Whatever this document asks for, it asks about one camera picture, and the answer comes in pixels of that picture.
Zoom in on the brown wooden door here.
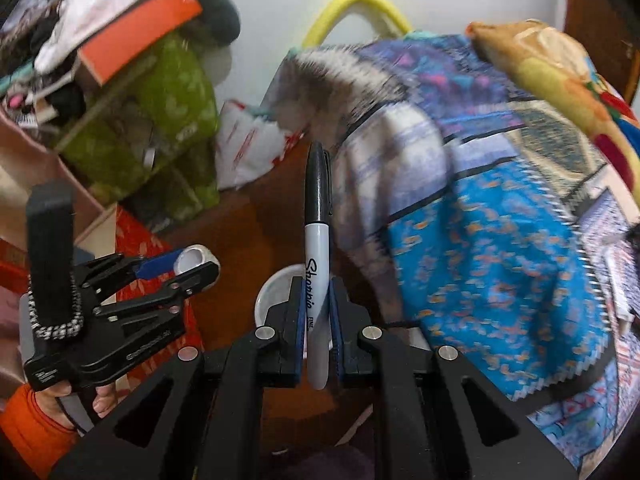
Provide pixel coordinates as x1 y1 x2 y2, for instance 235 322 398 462
564 0 639 105

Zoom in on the colourful fleece blanket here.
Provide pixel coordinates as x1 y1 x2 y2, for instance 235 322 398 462
465 18 639 200

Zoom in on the white plastic bag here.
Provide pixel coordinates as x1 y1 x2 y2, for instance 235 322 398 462
215 100 304 191

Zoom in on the black Sharpie marker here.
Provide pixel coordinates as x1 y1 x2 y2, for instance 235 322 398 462
304 141 331 390

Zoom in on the grey tape roll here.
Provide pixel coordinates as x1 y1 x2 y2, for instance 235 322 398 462
174 244 220 275

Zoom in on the blue patchwork bed sheet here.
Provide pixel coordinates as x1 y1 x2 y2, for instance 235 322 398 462
265 34 639 479

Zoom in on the green patterned bag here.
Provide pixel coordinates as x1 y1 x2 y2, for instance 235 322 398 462
54 32 219 231

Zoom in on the orange box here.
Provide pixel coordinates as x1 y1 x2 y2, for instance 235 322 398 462
75 0 203 92

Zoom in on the left hand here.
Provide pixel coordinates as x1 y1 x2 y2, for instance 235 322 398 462
35 380 118 434

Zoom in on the orange sleeve forearm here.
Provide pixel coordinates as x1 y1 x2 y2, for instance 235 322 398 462
1 384 79 479

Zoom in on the yellow foam tube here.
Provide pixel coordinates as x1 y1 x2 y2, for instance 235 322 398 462
302 0 413 49

